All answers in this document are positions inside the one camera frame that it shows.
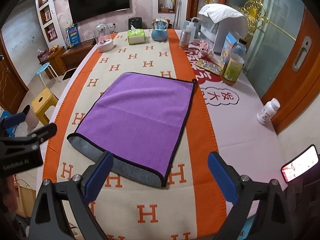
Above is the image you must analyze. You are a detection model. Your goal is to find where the white countertop appliance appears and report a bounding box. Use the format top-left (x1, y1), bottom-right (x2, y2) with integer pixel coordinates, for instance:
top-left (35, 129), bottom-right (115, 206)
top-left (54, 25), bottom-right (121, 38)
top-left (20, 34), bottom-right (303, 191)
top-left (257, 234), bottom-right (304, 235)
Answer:
top-left (199, 3), bottom-right (248, 54)

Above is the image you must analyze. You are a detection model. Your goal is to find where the green tissue box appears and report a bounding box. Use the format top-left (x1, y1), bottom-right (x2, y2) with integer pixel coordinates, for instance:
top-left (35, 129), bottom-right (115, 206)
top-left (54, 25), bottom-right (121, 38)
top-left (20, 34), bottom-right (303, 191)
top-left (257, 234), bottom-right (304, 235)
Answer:
top-left (127, 25), bottom-right (146, 45)

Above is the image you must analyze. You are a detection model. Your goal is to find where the pink plush toy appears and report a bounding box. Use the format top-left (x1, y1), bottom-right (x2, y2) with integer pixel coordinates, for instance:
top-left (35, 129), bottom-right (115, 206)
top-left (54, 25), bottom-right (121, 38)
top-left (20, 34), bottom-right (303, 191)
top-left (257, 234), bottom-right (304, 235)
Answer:
top-left (197, 40), bottom-right (214, 60)

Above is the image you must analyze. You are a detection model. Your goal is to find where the smartphone with lit screen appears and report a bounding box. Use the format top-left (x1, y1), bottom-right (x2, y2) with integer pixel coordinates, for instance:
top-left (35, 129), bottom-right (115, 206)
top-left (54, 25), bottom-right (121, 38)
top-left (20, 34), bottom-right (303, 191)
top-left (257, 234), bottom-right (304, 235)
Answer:
top-left (280, 144), bottom-right (319, 183)

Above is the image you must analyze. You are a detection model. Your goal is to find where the oil bottle with green label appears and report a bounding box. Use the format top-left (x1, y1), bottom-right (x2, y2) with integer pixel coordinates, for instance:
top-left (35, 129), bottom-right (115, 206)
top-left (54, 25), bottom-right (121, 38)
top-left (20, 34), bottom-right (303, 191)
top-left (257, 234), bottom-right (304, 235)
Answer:
top-left (220, 38), bottom-right (247, 86)

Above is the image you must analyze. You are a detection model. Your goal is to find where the white pill bottle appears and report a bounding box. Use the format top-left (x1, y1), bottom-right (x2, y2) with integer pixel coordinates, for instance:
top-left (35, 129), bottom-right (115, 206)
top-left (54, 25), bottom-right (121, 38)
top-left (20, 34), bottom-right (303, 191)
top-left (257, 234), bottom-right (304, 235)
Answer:
top-left (257, 98), bottom-right (280, 125)

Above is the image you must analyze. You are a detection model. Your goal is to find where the pink waste bin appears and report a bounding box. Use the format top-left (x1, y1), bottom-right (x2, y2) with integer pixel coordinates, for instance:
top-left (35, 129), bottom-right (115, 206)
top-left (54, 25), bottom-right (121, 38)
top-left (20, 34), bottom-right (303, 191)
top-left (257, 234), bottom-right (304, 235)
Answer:
top-left (22, 105), bottom-right (39, 129)

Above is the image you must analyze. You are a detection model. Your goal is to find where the wooden tv cabinet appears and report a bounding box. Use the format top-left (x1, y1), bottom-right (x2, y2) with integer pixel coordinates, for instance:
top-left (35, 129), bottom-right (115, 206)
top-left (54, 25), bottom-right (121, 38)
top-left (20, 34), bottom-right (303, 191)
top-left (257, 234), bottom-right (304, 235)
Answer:
top-left (40, 40), bottom-right (95, 76)

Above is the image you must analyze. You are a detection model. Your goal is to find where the white squeeze bottle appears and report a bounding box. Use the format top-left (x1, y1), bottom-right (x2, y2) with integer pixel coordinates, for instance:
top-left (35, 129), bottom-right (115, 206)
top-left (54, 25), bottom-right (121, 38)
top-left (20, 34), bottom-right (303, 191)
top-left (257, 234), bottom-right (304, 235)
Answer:
top-left (183, 17), bottom-right (201, 42)

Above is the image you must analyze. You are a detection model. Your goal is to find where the blister pill pack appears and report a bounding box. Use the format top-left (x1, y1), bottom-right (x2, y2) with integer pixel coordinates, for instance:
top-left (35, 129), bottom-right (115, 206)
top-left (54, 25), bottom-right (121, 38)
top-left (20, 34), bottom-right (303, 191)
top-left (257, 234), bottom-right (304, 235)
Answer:
top-left (196, 59), bottom-right (222, 76)

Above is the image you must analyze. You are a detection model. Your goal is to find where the yellow plastic stool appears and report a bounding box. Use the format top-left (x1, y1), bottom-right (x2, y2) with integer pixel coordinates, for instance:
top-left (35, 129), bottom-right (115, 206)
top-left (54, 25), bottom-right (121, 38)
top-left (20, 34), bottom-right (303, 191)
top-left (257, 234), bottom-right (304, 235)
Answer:
top-left (31, 87), bottom-right (59, 125)

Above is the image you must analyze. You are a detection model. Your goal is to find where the purple and grey towel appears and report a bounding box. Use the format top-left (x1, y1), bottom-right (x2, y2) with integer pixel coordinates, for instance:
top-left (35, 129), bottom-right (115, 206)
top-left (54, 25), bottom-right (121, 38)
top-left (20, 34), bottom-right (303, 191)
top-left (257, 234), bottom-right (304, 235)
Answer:
top-left (67, 72), bottom-right (197, 188)

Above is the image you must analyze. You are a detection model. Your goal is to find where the black space heater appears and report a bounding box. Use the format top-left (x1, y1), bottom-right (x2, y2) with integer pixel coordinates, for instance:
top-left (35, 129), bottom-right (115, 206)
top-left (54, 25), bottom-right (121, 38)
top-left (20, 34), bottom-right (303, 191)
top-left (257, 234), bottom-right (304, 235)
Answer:
top-left (128, 17), bottom-right (143, 30)

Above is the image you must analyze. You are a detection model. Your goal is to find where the metal thermos cup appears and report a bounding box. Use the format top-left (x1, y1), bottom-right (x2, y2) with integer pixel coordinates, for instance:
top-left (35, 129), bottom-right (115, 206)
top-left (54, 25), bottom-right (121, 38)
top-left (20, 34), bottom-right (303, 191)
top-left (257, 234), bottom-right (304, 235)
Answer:
top-left (179, 30), bottom-right (191, 49)

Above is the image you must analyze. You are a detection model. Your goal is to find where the blue standing sign card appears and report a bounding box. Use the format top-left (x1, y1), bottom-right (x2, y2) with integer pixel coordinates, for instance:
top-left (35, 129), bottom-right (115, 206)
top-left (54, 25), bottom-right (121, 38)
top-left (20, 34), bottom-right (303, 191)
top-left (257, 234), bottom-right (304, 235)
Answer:
top-left (65, 24), bottom-right (81, 48)

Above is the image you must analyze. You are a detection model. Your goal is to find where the blue round stool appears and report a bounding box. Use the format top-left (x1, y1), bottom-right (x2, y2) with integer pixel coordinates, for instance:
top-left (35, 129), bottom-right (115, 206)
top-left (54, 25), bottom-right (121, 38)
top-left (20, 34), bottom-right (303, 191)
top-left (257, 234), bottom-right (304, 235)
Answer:
top-left (36, 62), bottom-right (62, 83)

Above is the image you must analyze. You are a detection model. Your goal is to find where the orange cream H-pattern blanket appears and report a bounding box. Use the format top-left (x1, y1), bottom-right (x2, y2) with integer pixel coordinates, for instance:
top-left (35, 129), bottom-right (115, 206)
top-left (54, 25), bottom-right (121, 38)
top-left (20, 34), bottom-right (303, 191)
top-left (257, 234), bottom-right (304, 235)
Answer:
top-left (42, 30), bottom-right (226, 239)

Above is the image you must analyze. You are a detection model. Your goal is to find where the black wall television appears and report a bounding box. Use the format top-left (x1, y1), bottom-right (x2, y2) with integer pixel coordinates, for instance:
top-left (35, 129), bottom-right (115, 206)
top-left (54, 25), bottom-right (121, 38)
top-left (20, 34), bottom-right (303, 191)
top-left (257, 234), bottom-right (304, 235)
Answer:
top-left (68, 0), bottom-right (130, 23)

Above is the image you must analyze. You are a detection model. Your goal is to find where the colourful picture book box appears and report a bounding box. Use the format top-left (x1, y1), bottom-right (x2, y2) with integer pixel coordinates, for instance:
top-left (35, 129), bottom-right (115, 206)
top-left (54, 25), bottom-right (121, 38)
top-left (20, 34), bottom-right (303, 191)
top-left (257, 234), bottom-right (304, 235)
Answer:
top-left (220, 32), bottom-right (240, 68)

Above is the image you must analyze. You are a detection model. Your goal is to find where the glass dome music box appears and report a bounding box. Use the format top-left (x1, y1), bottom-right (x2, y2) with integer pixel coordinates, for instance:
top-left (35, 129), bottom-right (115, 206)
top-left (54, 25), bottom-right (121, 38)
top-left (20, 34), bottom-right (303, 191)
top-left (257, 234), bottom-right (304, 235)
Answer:
top-left (93, 23), bottom-right (116, 53)

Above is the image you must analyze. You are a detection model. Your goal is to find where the white printed tablecloth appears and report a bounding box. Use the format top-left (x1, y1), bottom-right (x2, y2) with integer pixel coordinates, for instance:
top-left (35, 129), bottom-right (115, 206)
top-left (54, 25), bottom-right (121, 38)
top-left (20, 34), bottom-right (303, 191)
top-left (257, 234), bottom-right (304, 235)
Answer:
top-left (169, 30), bottom-right (287, 189)

